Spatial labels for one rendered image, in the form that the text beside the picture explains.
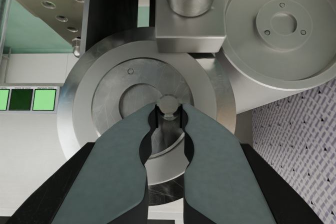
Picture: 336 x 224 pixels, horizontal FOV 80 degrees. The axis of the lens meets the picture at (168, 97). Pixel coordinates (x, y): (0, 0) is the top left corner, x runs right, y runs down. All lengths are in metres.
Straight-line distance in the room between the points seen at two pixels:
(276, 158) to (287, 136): 0.05
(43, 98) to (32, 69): 3.07
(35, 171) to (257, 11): 0.55
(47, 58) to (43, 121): 3.03
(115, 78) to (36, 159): 0.46
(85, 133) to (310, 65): 0.19
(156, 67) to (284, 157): 0.24
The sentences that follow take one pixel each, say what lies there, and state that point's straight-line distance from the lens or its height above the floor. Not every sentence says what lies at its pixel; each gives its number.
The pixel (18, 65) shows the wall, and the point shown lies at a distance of 3.81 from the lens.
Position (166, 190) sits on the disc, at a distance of 0.17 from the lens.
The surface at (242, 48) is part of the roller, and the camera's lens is 0.19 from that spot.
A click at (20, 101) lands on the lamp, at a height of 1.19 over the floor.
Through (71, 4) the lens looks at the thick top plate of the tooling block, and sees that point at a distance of 0.46.
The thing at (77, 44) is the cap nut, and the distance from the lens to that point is 0.58.
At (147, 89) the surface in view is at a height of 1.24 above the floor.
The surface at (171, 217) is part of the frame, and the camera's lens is 0.53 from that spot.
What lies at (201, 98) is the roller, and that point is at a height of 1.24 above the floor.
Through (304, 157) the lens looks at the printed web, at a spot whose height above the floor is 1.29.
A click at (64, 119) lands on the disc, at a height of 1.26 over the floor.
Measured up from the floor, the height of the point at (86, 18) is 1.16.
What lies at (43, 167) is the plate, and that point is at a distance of 0.59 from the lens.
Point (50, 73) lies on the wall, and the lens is 3.48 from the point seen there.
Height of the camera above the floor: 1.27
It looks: 11 degrees down
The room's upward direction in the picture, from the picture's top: 180 degrees counter-clockwise
